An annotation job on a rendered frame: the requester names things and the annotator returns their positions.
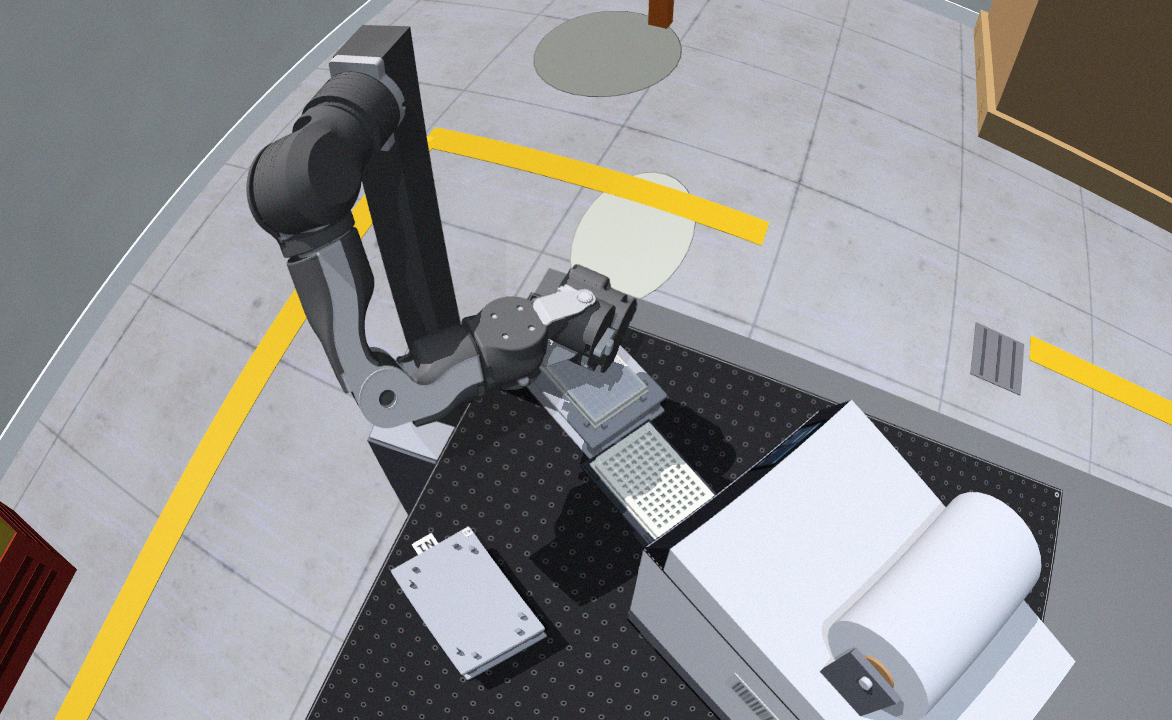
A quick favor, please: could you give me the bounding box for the white label with black lettering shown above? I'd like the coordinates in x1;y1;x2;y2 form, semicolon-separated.
413;534;438;555

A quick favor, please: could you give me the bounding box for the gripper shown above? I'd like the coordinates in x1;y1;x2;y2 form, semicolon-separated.
559;264;638;373

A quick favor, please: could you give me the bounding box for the white roll of foil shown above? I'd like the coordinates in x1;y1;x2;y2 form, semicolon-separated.
827;493;1042;720

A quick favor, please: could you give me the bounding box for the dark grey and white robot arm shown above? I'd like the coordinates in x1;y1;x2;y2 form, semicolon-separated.
246;55;616;428

